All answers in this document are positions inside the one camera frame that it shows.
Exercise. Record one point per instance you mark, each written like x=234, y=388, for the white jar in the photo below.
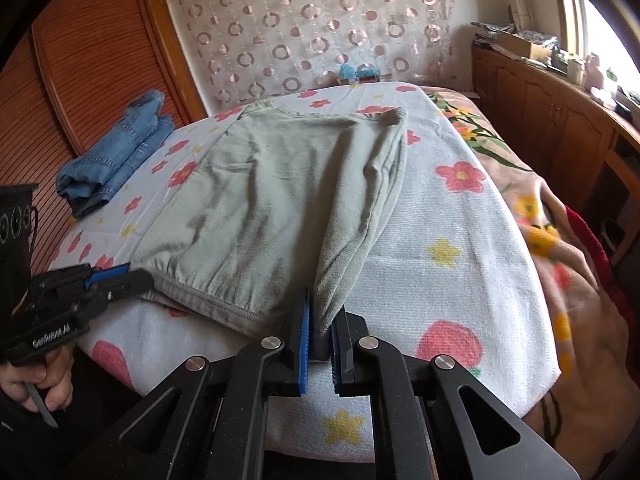
x=576, y=72

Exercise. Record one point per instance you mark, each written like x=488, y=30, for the pile of papers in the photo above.
x=487, y=32

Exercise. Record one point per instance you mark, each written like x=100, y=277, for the pink floral blanket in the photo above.
x=575, y=310

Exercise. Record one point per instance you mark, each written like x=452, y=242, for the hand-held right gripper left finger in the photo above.
x=301, y=340

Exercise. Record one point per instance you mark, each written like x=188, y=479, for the red cloth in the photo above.
x=595, y=245

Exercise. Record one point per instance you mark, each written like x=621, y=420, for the small black device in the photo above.
x=622, y=102

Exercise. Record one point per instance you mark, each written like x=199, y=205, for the wooden slatted wardrobe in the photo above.
x=90, y=60

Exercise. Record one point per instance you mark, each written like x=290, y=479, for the grey-green pants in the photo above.
x=260, y=200

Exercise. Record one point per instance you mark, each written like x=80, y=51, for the blue jeans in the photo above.
x=115, y=160

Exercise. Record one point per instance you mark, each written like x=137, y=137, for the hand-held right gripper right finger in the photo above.
x=340, y=355

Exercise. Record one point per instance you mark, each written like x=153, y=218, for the small printed box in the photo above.
x=367, y=79

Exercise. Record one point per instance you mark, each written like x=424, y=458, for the bed with floral sheet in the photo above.
x=440, y=220

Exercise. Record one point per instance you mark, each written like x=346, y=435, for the wooden cabinet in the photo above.
x=550, y=120

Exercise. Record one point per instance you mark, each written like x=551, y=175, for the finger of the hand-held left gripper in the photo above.
x=112, y=272
x=130, y=282

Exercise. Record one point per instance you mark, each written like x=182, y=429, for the window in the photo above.
x=605, y=45

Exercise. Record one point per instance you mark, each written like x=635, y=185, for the cardboard box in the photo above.
x=520, y=49

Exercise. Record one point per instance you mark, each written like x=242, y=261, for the person's left hand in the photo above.
x=35, y=377

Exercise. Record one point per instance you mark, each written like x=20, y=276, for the circle-patterned sheer curtain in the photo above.
x=310, y=20

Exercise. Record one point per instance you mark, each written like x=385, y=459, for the patterned fabric bundle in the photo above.
x=537, y=36

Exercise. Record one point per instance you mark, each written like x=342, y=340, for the pink bottle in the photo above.
x=594, y=67

